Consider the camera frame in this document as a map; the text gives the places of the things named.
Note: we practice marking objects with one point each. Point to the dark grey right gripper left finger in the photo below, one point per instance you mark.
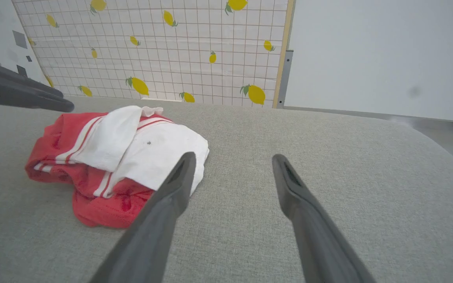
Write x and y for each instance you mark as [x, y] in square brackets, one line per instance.
[159, 220]

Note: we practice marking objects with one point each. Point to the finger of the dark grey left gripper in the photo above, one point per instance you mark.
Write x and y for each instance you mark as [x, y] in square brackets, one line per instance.
[10, 75]
[14, 96]

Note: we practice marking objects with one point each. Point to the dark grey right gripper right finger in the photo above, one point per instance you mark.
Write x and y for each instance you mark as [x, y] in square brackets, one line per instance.
[313, 228]

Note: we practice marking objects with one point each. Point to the red and white polo shirt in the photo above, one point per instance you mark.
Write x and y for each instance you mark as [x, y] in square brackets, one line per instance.
[159, 153]

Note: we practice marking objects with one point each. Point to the lemon print grid panel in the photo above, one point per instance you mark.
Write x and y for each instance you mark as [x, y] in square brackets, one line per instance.
[171, 59]

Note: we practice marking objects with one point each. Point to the light wooden edge strip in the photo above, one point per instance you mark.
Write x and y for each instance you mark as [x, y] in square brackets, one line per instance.
[287, 31]

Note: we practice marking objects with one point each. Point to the grey metal bracket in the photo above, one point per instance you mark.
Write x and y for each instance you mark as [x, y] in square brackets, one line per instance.
[284, 78]

